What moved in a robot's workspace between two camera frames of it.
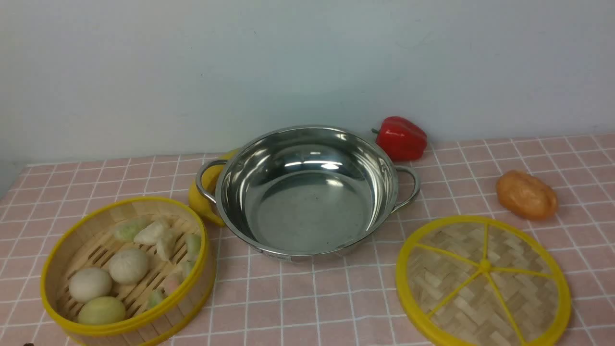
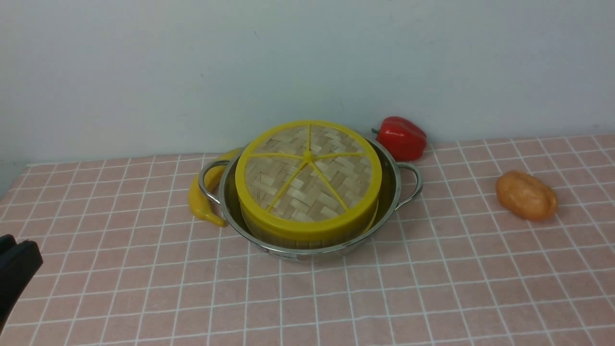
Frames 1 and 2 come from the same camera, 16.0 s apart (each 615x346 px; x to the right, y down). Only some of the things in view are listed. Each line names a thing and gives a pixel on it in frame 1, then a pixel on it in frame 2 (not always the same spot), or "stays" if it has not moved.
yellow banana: [211, 178] stays
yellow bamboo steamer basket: [127, 271] to [347, 240]
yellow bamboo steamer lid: [482, 280] to [309, 181]
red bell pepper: [401, 140] stays
